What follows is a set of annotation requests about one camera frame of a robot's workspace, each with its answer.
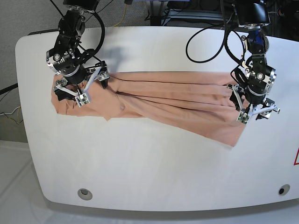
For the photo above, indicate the table grommet hole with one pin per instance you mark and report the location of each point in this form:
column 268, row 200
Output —
column 284, row 190
column 85, row 194

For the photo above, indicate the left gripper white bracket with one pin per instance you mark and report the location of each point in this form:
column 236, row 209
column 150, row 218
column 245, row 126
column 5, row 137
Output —
column 253, row 104

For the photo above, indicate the black bar table edge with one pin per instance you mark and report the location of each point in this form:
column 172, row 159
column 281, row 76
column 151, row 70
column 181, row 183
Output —
column 43, row 31

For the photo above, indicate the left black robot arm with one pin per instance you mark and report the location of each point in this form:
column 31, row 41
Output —
column 253, row 76

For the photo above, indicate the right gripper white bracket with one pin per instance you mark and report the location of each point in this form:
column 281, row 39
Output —
column 67, row 87

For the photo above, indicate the black metal equipment frame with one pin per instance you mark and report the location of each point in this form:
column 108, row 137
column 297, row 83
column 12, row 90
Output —
column 283, row 14

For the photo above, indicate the peach orange T-shirt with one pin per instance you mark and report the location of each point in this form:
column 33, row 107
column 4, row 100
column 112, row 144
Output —
column 198, row 102

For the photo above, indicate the black table leg left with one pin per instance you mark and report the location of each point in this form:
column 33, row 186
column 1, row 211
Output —
column 9, row 88

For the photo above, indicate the red triangle sticker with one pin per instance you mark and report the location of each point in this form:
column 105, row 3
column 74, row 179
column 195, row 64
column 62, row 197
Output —
column 296, row 161

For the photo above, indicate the left table grommet hole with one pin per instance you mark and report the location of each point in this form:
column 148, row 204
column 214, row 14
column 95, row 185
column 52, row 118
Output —
column 85, row 194

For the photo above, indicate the right table grommet hole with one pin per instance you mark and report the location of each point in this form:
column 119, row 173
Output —
column 284, row 190

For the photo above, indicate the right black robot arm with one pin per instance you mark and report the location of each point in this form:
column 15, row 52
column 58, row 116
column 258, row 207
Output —
column 78, row 67

